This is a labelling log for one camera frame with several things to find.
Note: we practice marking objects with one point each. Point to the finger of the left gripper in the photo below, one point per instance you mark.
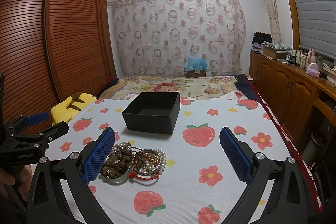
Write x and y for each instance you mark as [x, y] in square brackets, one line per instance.
[22, 122]
[50, 133]

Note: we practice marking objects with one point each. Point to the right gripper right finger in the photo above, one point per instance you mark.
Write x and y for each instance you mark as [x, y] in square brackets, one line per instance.
[287, 200]

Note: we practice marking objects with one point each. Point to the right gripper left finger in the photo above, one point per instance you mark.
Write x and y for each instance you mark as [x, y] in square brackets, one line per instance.
[47, 202]

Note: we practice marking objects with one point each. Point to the pale green jade bangle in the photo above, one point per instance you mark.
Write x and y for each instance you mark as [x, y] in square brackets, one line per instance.
[115, 171]

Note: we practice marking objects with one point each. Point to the person's left hand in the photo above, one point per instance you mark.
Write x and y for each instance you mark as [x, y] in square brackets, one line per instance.
[25, 176]

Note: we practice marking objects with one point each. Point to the yellow plush toy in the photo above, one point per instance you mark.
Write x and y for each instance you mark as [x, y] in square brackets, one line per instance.
[71, 106]

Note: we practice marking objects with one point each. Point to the brown slatted wardrobe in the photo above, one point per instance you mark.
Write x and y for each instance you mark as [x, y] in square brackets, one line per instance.
[51, 49]

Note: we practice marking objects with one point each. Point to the strawberry print white cloth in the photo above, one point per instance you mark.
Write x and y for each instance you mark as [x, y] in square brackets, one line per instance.
[198, 184]

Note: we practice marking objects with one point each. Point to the wooden sideboard cabinet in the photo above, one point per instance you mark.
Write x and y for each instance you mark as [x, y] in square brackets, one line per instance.
[291, 94]

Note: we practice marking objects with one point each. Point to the black square storage box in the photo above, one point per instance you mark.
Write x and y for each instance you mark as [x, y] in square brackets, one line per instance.
[153, 112]

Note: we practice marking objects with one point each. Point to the pink tissue box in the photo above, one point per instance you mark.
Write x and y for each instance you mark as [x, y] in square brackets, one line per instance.
[312, 70]

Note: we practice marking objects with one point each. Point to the circle pattern lace curtain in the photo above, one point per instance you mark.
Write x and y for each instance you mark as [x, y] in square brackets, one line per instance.
[156, 37]

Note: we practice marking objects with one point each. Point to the pile of folded clothes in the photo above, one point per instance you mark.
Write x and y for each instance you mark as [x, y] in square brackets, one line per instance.
[262, 43]

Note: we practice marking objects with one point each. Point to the cardboard box with blue bag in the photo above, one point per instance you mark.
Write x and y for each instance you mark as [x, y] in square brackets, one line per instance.
[196, 67]

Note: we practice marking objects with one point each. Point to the grey window roller blind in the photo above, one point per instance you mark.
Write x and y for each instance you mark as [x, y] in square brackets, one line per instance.
[316, 26]

